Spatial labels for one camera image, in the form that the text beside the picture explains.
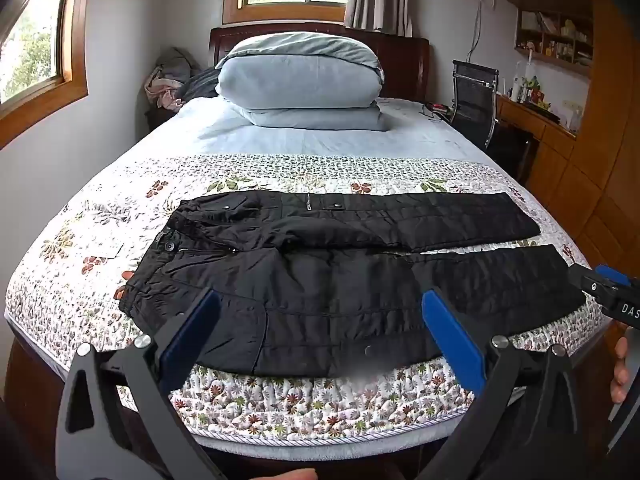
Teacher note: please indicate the white bottle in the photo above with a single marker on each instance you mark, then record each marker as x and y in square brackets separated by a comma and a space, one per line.
[515, 89]

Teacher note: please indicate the light blue bed sheet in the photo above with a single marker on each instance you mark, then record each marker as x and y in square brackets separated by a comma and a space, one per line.
[310, 140]

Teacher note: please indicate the row of small shelf items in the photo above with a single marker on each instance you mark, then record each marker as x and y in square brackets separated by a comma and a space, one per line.
[565, 40]

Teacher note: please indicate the green toy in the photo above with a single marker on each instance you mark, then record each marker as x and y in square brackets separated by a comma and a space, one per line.
[533, 87]

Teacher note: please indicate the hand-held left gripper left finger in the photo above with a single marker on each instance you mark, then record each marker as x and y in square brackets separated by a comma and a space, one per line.
[192, 330]

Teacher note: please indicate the dark wooden bed frame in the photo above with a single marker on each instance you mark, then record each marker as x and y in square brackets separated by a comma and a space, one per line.
[402, 67]

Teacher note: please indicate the black mesh office chair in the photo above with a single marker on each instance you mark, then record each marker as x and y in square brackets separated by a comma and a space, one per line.
[472, 95]

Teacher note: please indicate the floral quilted bedspread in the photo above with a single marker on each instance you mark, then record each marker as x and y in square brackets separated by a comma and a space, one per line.
[300, 410]

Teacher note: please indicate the light blue pillow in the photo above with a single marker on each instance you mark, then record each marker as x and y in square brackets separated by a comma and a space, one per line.
[320, 119]

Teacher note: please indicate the black quilted pants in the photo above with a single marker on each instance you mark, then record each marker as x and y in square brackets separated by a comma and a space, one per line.
[325, 280]

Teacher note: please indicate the large wooden framed window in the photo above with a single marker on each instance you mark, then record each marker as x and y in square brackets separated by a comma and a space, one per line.
[35, 45]

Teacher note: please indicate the pile of clothes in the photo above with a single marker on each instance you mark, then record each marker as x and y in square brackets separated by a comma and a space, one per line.
[167, 85]

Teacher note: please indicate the white container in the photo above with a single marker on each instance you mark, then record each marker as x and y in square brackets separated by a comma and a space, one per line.
[571, 116]

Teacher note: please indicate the person's right hand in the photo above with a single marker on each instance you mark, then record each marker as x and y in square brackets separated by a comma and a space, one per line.
[621, 370]

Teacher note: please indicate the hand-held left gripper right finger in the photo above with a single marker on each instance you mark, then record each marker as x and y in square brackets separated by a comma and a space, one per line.
[452, 340]

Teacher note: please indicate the white paper tag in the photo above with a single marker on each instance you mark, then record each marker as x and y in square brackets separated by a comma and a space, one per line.
[107, 251]

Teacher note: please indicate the wooden desk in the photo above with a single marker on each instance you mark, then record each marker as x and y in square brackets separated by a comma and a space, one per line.
[550, 155]

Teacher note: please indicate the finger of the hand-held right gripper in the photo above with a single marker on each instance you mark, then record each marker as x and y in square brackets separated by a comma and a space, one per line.
[612, 275]
[582, 282]

